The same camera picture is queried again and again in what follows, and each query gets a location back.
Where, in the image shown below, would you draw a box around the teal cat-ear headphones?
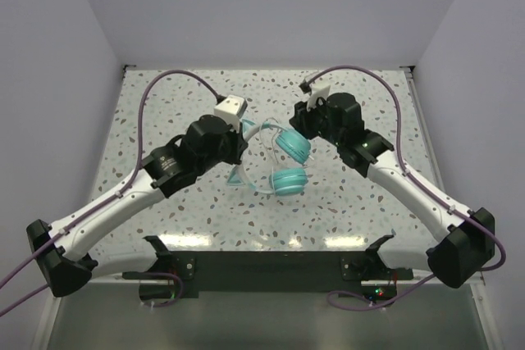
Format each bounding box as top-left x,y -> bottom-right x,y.
226,118 -> 311,197

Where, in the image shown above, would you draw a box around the white headphone cable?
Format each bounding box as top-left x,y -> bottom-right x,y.
256,118 -> 317,187

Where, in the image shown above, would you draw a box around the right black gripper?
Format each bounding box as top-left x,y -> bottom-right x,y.
289,93 -> 344,147

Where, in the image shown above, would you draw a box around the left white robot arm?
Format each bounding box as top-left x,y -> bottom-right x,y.
26,115 -> 248,298

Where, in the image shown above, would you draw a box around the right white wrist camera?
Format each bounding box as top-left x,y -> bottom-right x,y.
307,81 -> 331,111

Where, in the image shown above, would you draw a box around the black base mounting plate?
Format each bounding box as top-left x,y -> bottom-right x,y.
121,249 -> 414,309

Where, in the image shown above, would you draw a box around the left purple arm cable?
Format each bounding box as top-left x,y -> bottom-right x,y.
0,69 -> 225,315

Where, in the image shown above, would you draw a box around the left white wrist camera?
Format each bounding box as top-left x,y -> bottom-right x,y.
213,95 -> 247,129

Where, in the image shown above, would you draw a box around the aluminium right frame rail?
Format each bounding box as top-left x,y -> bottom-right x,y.
400,66 -> 494,289

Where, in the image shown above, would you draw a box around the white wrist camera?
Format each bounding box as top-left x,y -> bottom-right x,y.
213,95 -> 247,129
307,81 -> 331,111

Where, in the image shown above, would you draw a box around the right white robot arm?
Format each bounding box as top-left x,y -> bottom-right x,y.
290,93 -> 495,289

